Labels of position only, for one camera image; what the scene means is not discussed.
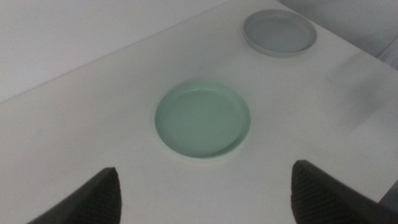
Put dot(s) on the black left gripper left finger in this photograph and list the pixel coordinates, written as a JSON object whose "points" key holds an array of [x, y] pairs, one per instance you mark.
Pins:
{"points": [[90, 202]]}

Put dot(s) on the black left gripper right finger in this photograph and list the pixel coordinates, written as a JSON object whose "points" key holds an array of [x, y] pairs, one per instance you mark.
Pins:
{"points": [[326, 199]]}

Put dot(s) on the mint green shallow bowl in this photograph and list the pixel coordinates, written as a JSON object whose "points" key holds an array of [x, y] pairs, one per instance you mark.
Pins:
{"points": [[202, 119]]}

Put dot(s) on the grey shallow bowl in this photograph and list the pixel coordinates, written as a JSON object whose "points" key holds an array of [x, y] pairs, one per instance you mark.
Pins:
{"points": [[280, 32]]}

